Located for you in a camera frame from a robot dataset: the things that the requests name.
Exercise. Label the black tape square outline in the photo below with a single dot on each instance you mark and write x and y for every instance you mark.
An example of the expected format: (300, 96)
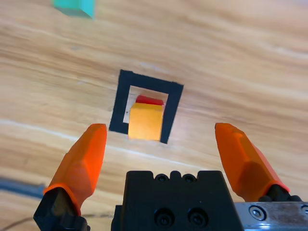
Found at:
(118, 103)

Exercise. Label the green wooden cube block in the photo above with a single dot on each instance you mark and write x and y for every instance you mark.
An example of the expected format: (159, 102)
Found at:
(72, 6)

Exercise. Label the red wooden cube block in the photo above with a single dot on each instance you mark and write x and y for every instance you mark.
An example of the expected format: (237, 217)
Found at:
(149, 99)

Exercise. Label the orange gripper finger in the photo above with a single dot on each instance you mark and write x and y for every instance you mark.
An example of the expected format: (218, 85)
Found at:
(81, 163)
(247, 166)

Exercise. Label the yellow wooden cube block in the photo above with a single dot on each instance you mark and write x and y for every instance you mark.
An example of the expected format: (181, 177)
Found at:
(145, 122)

